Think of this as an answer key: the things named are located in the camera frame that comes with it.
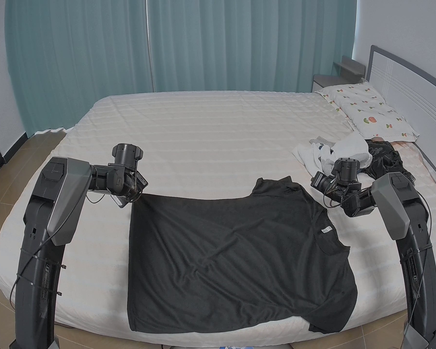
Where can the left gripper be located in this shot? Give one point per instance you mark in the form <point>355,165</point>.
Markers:
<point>138,185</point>

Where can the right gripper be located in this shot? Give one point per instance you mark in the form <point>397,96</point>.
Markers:
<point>323,184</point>

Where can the black T-shirt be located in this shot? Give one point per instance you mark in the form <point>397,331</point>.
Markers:
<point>221,249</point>

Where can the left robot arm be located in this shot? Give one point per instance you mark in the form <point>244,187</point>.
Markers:
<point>58,195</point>

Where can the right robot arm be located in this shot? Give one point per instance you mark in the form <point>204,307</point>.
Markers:
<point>396,202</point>

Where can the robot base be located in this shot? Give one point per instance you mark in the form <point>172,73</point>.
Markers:
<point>236,347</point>

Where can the pile of clothes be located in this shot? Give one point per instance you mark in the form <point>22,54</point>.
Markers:
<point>352,149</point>

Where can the bed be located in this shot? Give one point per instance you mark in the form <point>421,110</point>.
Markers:
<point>221,140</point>

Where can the black shiny garment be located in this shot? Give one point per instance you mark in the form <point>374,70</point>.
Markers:
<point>383,158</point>

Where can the white printed pillow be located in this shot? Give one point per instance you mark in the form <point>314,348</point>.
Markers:
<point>370,113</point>

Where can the grey bedside table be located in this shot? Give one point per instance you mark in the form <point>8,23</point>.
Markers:
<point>325,80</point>

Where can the blue-green curtain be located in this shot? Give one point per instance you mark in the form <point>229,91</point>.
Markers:
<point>76,49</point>
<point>239,31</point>

